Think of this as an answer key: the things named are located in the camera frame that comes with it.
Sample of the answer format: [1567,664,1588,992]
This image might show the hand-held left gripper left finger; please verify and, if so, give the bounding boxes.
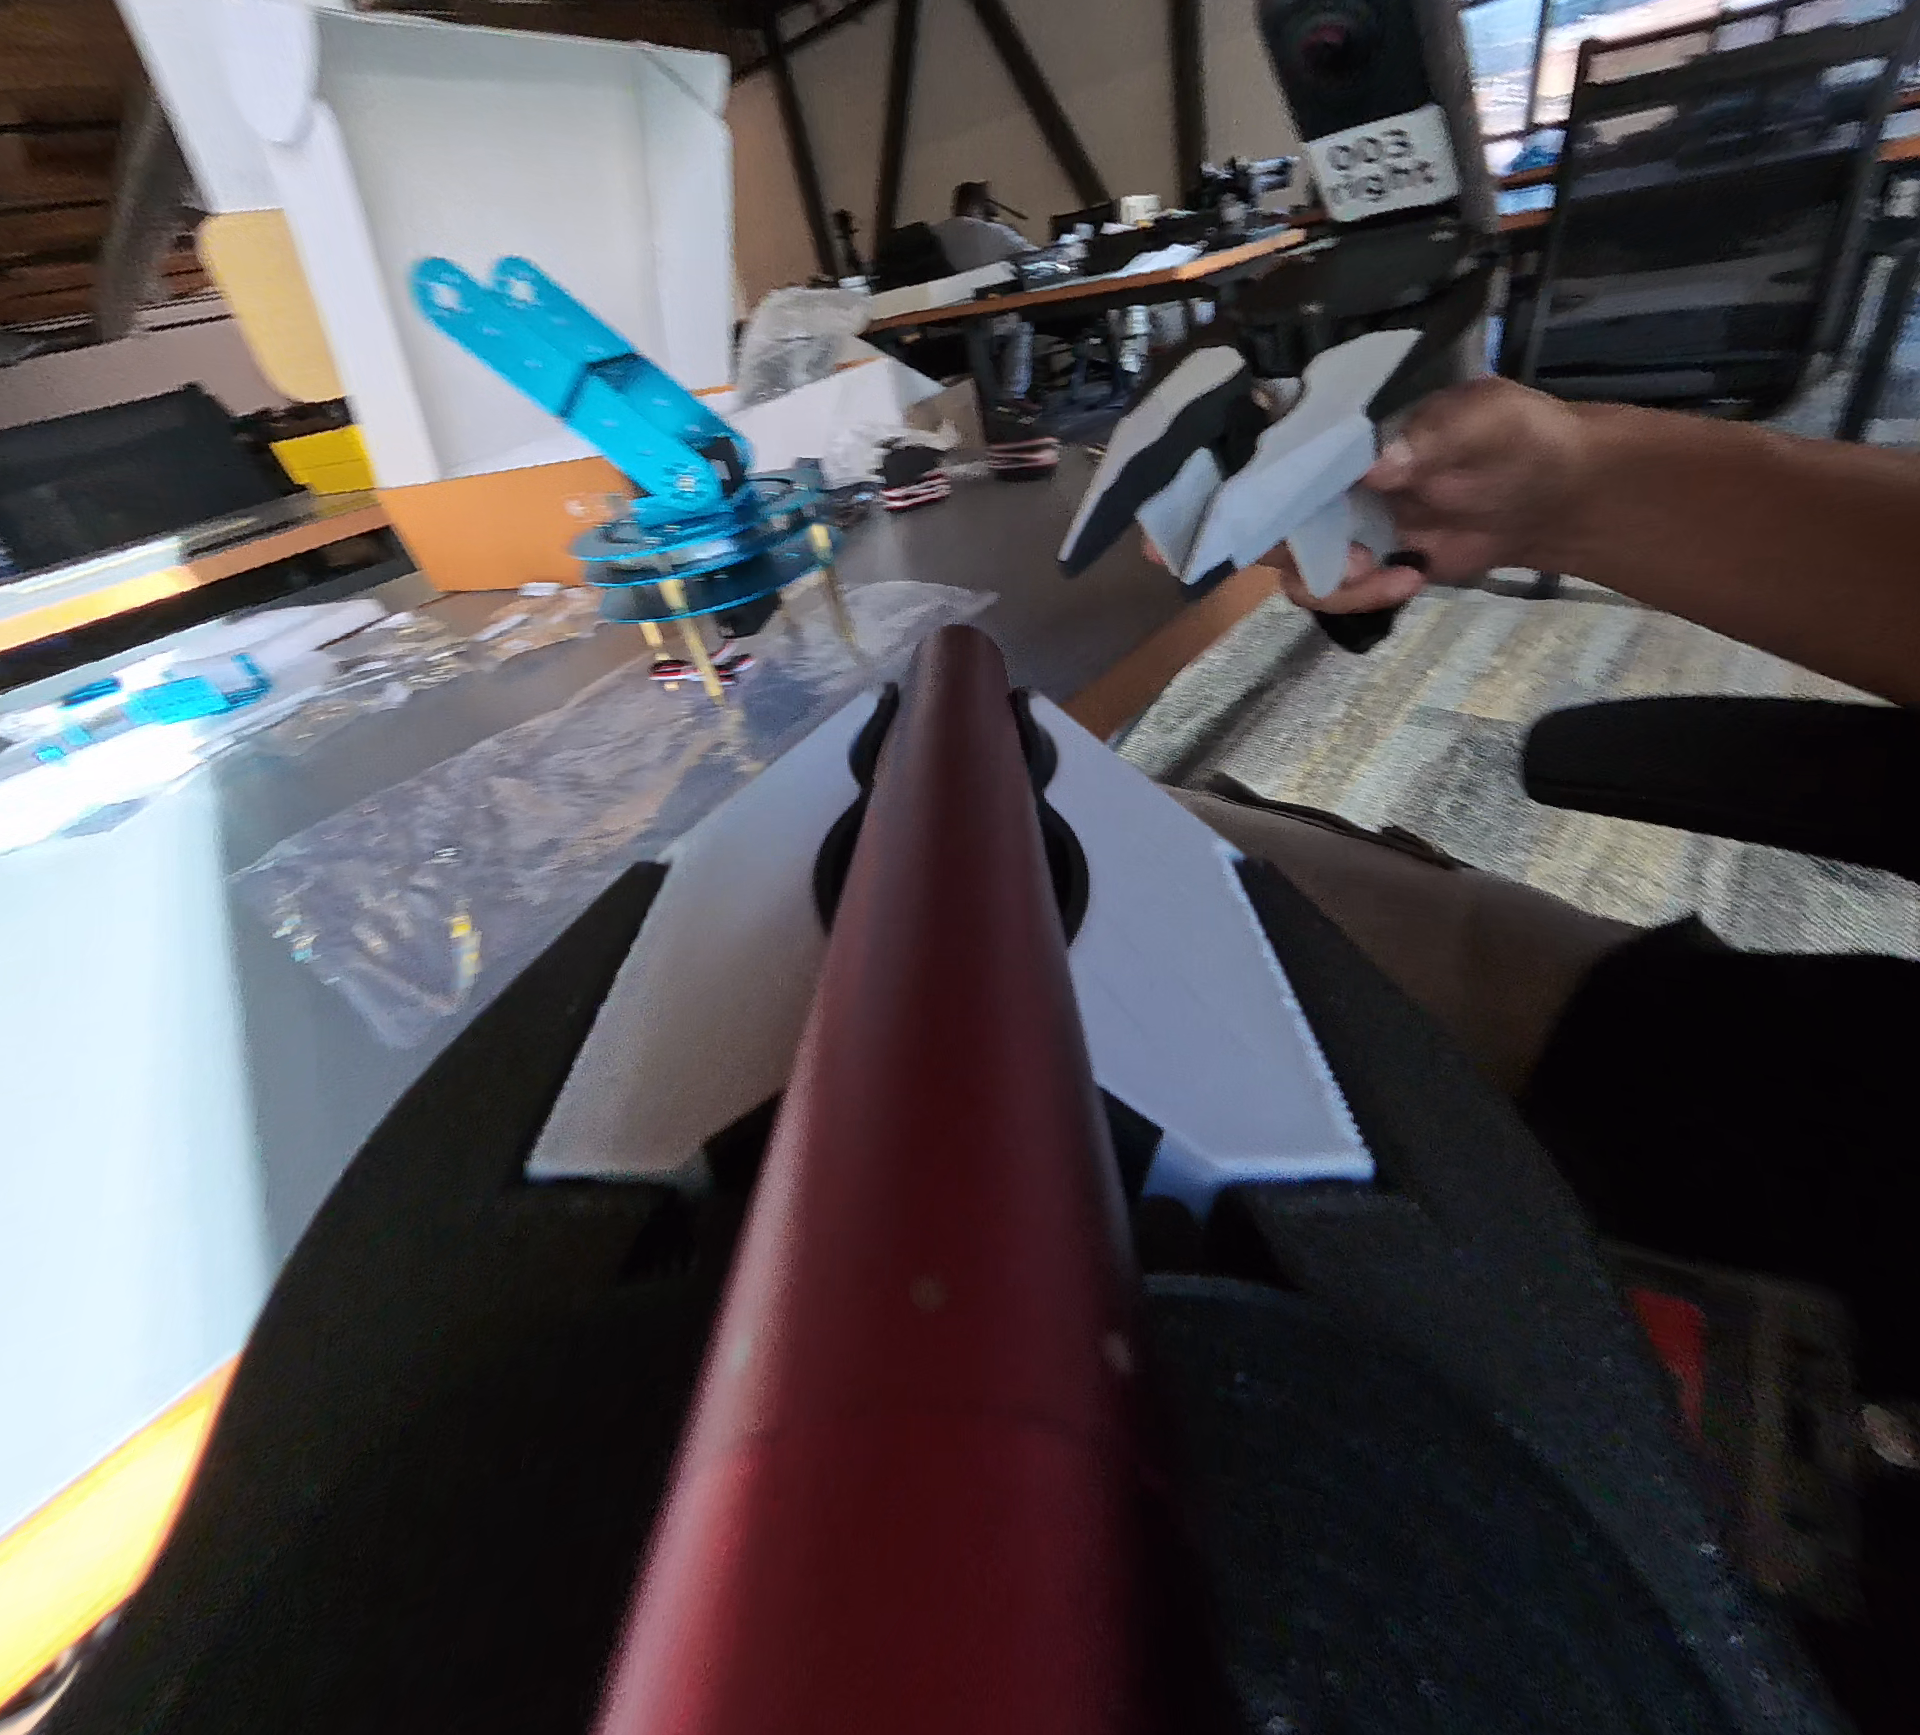
[519,687,903,1190]

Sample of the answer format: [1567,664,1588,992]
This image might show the blue toy robot arm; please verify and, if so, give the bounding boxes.
[409,255,841,703]

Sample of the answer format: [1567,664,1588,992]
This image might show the clear plastic bag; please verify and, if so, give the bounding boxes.
[228,580,1002,1047]

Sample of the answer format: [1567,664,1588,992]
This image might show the long wooden table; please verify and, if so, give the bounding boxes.
[870,217,1308,422]

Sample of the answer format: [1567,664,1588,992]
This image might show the yellow box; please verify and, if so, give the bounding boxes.
[267,423,380,494]

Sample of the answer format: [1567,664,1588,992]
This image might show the black mesh office chair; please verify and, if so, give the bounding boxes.
[1499,10,1920,423]

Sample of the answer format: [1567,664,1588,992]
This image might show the pile of small parts bags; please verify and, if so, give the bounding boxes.
[319,580,602,687]

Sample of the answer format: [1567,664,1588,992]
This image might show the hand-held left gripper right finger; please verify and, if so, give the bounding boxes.
[1012,687,1377,1190]

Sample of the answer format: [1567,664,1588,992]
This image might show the crumpled clear plastic bags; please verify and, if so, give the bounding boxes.
[731,290,903,411]

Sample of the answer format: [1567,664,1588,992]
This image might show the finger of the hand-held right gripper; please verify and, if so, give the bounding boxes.
[1135,330,1427,598]
[1053,344,1260,577]

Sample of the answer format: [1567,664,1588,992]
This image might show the person's right hand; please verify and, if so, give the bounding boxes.
[1283,386,1595,617]

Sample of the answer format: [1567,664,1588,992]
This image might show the black wooden-edged desk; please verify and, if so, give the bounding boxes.
[0,494,409,657]

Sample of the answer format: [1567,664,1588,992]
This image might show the striped servo cable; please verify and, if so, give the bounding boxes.
[646,631,758,703]

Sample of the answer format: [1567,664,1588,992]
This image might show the black monitor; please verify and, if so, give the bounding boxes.
[0,386,300,577]

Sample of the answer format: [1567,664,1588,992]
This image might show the white cardboard tray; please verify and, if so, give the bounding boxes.
[0,766,284,1703]

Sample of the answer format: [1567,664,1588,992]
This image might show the orange cardboard box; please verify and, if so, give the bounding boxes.
[109,0,961,590]

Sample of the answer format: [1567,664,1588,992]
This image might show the blue metal brackets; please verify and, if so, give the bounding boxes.
[25,657,284,766]

